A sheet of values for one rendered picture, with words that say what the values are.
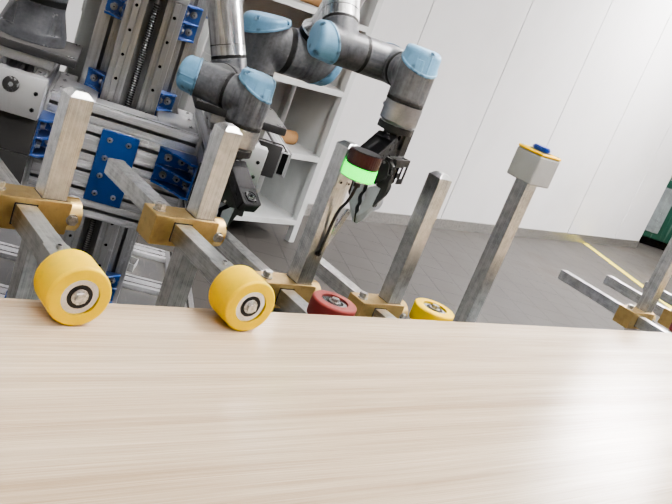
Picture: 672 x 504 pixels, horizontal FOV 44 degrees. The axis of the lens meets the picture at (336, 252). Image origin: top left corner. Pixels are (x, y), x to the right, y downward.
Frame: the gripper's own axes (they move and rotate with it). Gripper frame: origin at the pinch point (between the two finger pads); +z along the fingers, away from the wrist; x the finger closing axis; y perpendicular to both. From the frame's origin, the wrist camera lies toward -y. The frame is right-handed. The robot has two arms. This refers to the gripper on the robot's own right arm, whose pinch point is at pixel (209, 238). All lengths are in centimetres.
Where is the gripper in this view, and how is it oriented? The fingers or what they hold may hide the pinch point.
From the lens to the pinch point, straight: 175.1
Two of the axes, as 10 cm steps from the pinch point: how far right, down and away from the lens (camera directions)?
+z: -3.6, 8.9, 2.9
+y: -5.5, -4.5, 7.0
